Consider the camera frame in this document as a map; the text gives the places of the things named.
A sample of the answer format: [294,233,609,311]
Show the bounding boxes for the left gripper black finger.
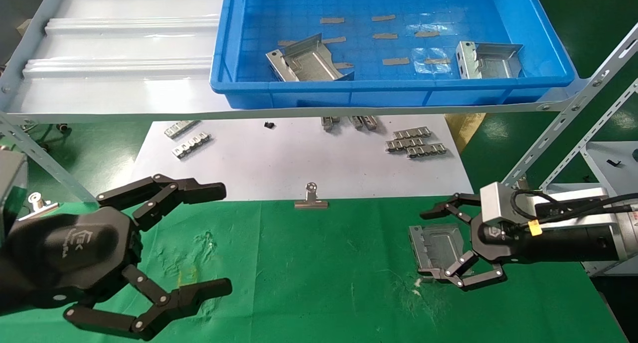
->
[63,263,233,341]
[95,173,227,231]

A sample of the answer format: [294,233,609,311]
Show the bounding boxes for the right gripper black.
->
[420,192,622,290]

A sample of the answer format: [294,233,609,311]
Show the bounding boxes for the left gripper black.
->
[0,206,145,316]

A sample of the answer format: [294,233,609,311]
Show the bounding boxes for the sheet metal tray part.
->
[266,33,355,83]
[409,223,472,280]

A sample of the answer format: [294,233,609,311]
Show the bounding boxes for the green table cloth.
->
[0,193,629,343]

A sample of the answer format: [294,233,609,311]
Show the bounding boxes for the large blue plastic bin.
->
[209,0,579,109]

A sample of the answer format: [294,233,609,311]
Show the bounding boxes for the open sheet metal tray part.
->
[266,33,355,83]

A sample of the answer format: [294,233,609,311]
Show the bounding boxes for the white perforated rack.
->
[541,79,638,279]

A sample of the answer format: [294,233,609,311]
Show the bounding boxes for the clear plastic film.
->
[404,11,467,37]
[413,46,452,75]

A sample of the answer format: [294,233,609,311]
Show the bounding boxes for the sheet metal part boxed end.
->
[456,40,523,79]

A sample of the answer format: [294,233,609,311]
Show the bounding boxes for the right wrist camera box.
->
[480,182,538,229]

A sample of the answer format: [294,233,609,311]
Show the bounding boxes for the black camera cable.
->
[511,189,638,221]

